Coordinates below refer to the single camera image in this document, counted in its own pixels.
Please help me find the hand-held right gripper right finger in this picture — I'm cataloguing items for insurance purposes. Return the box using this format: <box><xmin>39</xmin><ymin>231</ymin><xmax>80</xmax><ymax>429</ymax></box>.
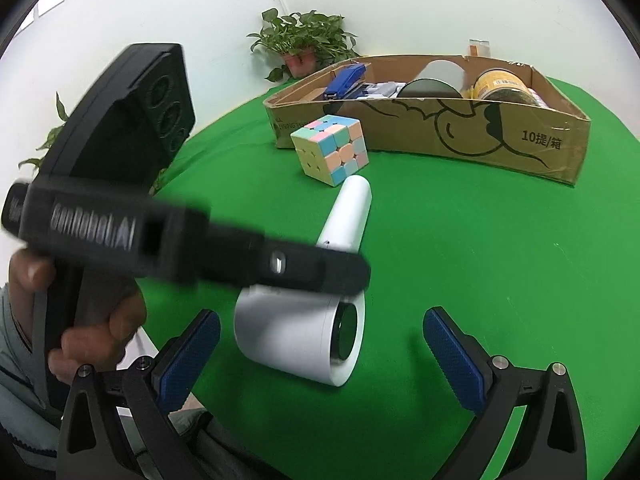
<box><xmin>422</xmin><ymin>307</ymin><xmax>589</xmax><ymax>480</ymax></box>

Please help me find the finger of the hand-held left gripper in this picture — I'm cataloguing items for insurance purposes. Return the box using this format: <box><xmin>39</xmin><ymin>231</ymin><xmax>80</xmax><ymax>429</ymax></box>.
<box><xmin>200</xmin><ymin>222</ymin><xmax>372</xmax><ymax>306</ymax></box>

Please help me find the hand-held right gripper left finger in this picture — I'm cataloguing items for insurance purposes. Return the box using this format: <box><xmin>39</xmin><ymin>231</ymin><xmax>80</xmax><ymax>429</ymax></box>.
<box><xmin>55</xmin><ymin>308</ymin><xmax>222</xmax><ymax>480</ymax></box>

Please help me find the white hair dryer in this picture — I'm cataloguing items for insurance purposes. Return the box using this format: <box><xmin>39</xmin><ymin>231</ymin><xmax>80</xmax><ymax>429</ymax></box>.
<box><xmin>234</xmin><ymin>175</ymin><xmax>373</xmax><ymax>388</ymax></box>

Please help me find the blue stapler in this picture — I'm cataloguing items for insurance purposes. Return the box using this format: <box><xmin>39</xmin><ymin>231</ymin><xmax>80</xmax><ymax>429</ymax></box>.
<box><xmin>324</xmin><ymin>63</ymin><xmax>372</xmax><ymax>101</ymax></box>

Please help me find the white phone stand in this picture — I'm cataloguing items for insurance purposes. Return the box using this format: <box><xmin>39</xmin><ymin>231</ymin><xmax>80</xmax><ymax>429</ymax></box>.
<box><xmin>359</xmin><ymin>81</ymin><xmax>407</xmax><ymax>100</ymax></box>

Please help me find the brown cardboard box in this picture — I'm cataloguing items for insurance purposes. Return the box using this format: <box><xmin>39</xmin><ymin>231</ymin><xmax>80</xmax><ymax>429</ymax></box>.
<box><xmin>263</xmin><ymin>54</ymin><xmax>592</xmax><ymax>187</ymax></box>

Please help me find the silver metal can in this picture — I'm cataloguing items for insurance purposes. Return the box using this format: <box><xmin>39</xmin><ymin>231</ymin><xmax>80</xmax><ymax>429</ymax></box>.
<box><xmin>397</xmin><ymin>59</ymin><xmax>468</xmax><ymax>99</ymax></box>

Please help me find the yellow label tea jar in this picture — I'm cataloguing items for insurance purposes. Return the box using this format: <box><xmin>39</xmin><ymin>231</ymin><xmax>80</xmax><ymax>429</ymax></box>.
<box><xmin>471</xmin><ymin>68</ymin><xmax>535</xmax><ymax>107</ymax></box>

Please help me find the person's left forearm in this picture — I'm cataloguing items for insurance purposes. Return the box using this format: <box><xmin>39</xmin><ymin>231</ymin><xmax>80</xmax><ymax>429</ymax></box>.
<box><xmin>0</xmin><ymin>282</ymin><xmax>66</xmax><ymax>461</ymax></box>

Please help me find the person's left hand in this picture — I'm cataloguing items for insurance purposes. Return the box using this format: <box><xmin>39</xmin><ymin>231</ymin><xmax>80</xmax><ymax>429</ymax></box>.
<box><xmin>9</xmin><ymin>249</ymin><xmax>147</xmax><ymax>386</ymax></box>

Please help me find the large leafy green plant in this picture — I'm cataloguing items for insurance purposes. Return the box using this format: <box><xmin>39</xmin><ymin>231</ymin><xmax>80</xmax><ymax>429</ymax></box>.
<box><xmin>19</xmin><ymin>91</ymin><xmax>71</xmax><ymax>176</ymax></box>

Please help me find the pastel puzzle cube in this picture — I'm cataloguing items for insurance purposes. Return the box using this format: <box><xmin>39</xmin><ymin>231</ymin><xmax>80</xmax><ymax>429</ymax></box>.
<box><xmin>290</xmin><ymin>115</ymin><xmax>371</xmax><ymax>188</ymax></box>

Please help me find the potted green plant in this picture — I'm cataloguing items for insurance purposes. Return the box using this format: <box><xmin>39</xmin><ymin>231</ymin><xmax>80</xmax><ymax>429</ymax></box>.
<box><xmin>246</xmin><ymin>8</ymin><xmax>359</xmax><ymax>82</ymax></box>

